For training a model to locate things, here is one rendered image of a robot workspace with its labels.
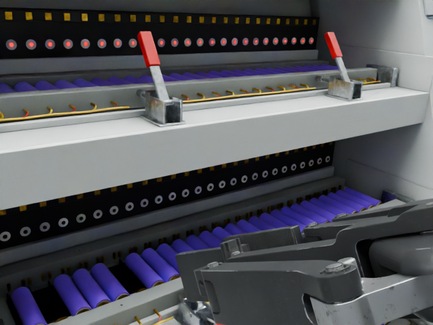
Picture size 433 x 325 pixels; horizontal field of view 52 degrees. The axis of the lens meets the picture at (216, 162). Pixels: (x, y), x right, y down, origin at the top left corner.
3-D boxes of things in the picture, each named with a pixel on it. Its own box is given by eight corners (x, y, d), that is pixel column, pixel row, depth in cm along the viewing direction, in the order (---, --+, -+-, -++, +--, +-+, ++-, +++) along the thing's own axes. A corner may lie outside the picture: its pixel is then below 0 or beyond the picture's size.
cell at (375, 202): (348, 196, 75) (382, 211, 70) (341, 198, 74) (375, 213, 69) (350, 186, 74) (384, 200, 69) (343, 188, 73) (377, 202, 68)
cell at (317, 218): (297, 213, 68) (330, 230, 63) (288, 215, 67) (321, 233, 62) (298, 202, 67) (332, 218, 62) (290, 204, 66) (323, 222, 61)
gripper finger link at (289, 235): (290, 227, 25) (299, 224, 25) (221, 238, 30) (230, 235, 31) (305, 280, 24) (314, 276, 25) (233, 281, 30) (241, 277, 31)
